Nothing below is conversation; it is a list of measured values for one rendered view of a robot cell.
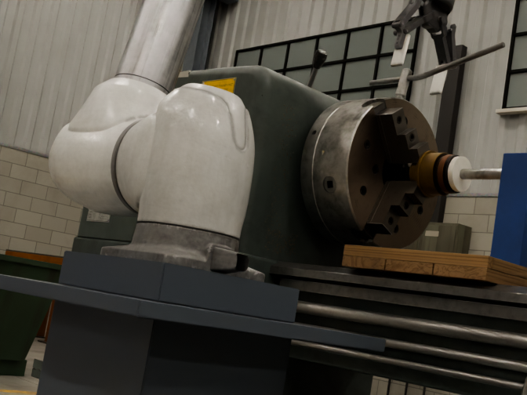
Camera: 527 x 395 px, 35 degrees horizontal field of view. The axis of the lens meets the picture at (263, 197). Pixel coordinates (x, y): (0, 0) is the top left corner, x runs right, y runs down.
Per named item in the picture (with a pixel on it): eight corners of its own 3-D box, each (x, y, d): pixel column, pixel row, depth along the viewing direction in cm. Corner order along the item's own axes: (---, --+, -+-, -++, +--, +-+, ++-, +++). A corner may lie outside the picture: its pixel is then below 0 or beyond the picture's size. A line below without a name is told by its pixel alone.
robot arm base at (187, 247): (188, 266, 109) (195, 223, 110) (96, 255, 125) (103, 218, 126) (287, 286, 121) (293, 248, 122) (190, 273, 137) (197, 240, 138)
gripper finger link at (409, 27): (438, 16, 181) (437, 9, 181) (408, 34, 175) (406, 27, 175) (424, 19, 184) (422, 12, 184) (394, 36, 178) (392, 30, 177)
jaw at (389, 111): (374, 164, 174) (360, 110, 170) (388, 155, 177) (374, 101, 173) (419, 164, 166) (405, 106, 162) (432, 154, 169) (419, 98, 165)
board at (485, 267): (341, 266, 156) (344, 244, 156) (449, 291, 180) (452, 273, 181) (485, 280, 134) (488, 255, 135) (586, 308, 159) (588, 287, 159)
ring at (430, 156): (407, 146, 168) (447, 144, 161) (434, 157, 174) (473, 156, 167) (401, 191, 166) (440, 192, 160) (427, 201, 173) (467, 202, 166)
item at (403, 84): (387, 116, 180) (400, 68, 183) (393, 121, 182) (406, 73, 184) (394, 115, 179) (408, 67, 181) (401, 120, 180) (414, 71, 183)
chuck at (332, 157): (295, 217, 166) (336, 74, 174) (387, 267, 187) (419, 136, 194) (329, 219, 160) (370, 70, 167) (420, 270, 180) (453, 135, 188)
